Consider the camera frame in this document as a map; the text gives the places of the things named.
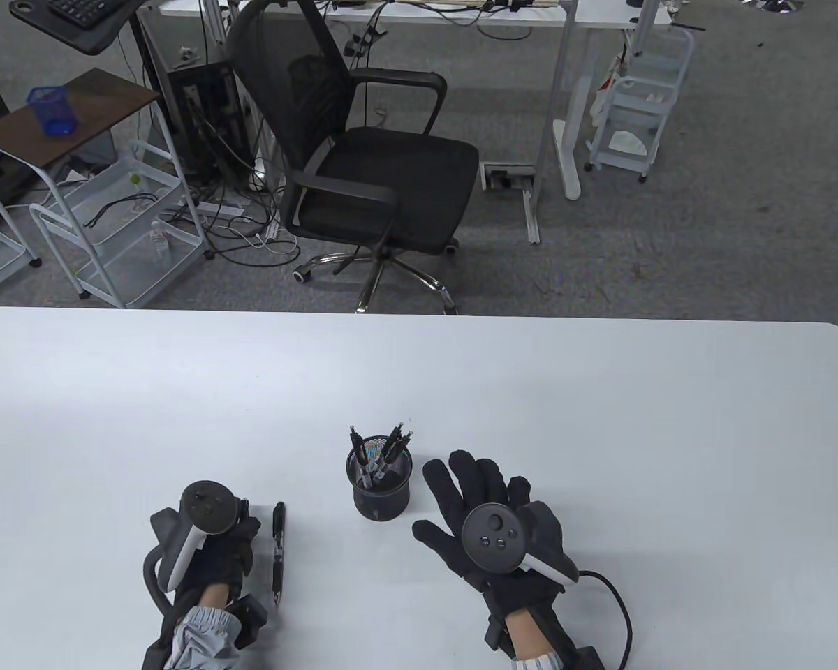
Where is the black computer tower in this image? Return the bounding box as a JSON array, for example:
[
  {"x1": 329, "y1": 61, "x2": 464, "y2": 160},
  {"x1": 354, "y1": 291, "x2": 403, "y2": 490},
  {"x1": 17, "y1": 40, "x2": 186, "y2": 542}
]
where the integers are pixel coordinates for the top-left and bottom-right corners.
[{"x1": 162, "y1": 60, "x2": 253, "y2": 188}]

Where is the black mesh office chair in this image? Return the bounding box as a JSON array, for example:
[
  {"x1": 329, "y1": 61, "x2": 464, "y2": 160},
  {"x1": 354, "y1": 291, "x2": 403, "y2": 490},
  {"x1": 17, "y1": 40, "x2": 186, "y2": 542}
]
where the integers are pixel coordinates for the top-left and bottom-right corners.
[{"x1": 225, "y1": 0, "x2": 481, "y2": 316}]

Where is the black cord in cart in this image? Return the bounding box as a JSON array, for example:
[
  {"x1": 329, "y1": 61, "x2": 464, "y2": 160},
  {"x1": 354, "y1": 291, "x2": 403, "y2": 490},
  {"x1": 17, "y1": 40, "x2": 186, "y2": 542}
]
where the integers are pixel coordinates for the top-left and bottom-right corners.
[{"x1": 82, "y1": 193, "x2": 160, "y2": 230}]

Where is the black keyboard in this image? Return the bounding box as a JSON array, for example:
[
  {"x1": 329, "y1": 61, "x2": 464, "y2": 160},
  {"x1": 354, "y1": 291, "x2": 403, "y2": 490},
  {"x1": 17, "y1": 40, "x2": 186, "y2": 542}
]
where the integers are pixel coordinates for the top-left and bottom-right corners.
[{"x1": 46, "y1": 0, "x2": 132, "y2": 29}]

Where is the black keyboard stand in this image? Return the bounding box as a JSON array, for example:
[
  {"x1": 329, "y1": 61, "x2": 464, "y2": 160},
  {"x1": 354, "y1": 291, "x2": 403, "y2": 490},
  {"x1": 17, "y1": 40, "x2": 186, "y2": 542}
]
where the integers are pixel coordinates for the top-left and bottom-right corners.
[{"x1": 8, "y1": 0, "x2": 147, "y2": 57}]

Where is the person's right forearm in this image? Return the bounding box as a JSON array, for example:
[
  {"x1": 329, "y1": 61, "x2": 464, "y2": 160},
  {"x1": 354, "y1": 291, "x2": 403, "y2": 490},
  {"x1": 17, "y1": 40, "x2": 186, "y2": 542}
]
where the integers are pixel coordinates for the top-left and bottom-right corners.
[{"x1": 504, "y1": 613, "x2": 559, "y2": 670}]

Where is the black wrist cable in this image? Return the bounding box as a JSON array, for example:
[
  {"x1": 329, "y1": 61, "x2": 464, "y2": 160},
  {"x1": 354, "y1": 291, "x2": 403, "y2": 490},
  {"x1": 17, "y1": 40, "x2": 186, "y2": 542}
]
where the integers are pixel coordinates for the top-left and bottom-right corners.
[{"x1": 576, "y1": 570, "x2": 635, "y2": 670}]

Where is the grey handheld controller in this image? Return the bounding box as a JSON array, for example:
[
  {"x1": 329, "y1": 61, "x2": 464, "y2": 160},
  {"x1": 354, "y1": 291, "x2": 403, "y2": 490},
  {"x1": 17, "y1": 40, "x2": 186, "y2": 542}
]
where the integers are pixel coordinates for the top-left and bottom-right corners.
[
  {"x1": 461, "y1": 501, "x2": 580, "y2": 586},
  {"x1": 143, "y1": 480, "x2": 241, "y2": 616}
]

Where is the small white rolling cart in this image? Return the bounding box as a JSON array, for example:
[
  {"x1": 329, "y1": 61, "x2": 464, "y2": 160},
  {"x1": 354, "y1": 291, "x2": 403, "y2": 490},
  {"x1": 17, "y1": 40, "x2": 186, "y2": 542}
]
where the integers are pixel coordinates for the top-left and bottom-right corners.
[{"x1": 585, "y1": 25, "x2": 696, "y2": 184}]

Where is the grey floor socket box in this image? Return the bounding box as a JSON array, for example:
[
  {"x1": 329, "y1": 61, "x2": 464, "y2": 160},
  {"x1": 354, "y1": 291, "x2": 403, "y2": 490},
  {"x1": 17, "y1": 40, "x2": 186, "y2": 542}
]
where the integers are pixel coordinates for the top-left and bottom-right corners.
[{"x1": 480, "y1": 162, "x2": 537, "y2": 193}]

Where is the white cart with brown top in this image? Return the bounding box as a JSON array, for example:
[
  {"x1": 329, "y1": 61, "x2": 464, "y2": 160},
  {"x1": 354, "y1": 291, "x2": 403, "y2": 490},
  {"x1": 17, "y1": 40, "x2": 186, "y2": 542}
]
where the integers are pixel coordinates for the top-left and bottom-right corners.
[{"x1": 0, "y1": 68, "x2": 214, "y2": 309}]

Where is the black mesh pen holder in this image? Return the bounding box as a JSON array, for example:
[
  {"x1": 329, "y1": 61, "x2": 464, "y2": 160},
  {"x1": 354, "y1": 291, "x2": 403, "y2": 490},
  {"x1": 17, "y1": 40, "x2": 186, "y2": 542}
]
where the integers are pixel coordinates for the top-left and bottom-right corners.
[{"x1": 346, "y1": 436, "x2": 413, "y2": 521}]

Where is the white office desk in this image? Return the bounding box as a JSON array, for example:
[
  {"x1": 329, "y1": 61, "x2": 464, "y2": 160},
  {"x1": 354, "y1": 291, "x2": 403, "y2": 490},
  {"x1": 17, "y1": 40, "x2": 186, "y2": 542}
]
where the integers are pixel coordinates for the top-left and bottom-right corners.
[{"x1": 140, "y1": 0, "x2": 672, "y2": 245}]

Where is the person's left hand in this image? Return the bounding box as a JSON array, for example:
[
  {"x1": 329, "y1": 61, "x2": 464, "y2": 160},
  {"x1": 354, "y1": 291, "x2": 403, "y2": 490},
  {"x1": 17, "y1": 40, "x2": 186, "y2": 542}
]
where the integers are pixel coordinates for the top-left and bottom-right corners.
[{"x1": 173, "y1": 497, "x2": 261, "y2": 609}]

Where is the person's right hand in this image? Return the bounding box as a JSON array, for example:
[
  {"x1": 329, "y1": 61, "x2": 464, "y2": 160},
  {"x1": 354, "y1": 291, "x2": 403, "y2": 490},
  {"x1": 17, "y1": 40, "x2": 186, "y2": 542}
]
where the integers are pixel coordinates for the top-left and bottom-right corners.
[{"x1": 411, "y1": 449, "x2": 564, "y2": 622}]

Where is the white power strip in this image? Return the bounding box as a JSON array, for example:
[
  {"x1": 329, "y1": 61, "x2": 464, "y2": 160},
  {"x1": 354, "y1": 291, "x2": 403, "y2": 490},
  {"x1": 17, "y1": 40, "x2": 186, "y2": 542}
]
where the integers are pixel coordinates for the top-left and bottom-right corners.
[{"x1": 179, "y1": 201, "x2": 247, "y2": 218}]

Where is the blue mesh pen cup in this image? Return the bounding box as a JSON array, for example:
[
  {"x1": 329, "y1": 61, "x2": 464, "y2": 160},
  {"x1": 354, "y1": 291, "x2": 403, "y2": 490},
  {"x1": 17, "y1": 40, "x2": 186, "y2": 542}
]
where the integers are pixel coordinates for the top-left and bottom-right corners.
[{"x1": 27, "y1": 85, "x2": 80, "y2": 137}]

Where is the tangle of floor cables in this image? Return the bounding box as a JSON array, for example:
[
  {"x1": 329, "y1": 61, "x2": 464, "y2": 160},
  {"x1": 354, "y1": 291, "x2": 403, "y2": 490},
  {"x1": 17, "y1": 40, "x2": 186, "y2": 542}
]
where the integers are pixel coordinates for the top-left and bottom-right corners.
[{"x1": 168, "y1": 167, "x2": 301, "y2": 266}]

